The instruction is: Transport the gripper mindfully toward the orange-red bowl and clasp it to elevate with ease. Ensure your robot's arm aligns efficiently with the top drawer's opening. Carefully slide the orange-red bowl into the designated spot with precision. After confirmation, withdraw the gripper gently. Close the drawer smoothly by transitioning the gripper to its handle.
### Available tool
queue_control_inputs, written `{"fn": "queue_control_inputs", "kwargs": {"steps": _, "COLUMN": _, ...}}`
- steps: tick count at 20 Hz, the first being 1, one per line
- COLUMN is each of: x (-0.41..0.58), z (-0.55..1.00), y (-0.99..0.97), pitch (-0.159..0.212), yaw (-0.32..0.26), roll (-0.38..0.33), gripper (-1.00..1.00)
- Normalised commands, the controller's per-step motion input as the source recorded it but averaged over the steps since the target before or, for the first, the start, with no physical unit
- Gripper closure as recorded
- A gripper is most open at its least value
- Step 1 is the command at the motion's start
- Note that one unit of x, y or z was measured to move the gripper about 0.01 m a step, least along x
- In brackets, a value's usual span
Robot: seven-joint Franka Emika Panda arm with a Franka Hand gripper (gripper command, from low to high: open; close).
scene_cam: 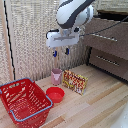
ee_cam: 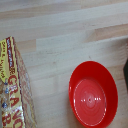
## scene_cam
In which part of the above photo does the silver drawer handle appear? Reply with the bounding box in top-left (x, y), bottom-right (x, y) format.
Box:
top-left (95, 54), bottom-right (121, 67)
top-left (89, 32), bottom-right (119, 43)

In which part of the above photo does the red shopping basket blue rim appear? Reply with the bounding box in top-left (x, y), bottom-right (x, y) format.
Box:
top-left (0, 77), bottom-right (55, 128)

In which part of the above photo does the brown drawer cabinet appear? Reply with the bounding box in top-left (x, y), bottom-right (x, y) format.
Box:
top-left (83, 9), bottom-right (128, 83)

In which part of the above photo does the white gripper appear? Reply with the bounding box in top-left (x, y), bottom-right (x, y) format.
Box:
top-left (45, 27), bottom-right (81, 58)

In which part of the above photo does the pink plastic cup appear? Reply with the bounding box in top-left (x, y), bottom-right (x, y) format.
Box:
top-left (50, 67), bottom-right (64, 86)

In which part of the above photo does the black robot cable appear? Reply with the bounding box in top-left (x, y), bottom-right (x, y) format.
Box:
top-left (79, 15), bottom-right (128, 38)

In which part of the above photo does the orange-red plastic bowl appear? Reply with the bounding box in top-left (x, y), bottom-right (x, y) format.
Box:
top-left (45, 86), bottom-right (66, 104)

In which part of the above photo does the yellow red snack box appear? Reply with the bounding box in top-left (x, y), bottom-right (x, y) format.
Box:
top-left (61, 69), bottom-right (90, 97)

